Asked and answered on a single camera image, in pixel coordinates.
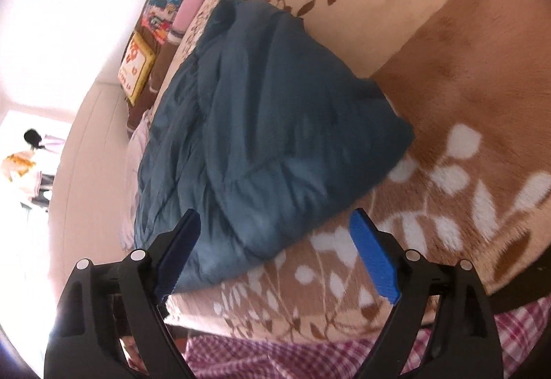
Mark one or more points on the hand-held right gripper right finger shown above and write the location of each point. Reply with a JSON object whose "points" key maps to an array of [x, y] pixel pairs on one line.
{"points": [[374, 258]]}

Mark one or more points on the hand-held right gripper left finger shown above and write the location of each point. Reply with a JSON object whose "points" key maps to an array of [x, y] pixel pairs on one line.
{"points": [[178, 254]]}

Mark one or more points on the dark teal quilted jacket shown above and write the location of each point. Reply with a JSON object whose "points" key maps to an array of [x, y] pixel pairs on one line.
{"points": [[258, 125]]}

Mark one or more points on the distant light clothes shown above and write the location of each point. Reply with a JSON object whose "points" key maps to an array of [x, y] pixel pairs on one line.
{"points": [[26, 172]]}

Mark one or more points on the white padded headboard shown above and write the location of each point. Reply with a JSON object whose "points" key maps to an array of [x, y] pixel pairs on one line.
{"points": [[86, 189]]}

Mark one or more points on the light purple pillowcase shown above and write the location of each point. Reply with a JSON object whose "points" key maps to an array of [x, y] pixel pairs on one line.
{"points": [[138, 142]]}

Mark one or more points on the beige leaf print blanket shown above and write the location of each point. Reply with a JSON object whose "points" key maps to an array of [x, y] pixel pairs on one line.
{"points": [[452, 82]]}

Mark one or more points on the yellow flower cushion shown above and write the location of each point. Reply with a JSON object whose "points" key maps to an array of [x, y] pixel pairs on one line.
{"points": [[135, 65]]}

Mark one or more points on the colourful patterned pillow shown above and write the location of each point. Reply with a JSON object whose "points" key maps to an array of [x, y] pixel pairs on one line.
{"points": [[165, 4]]}

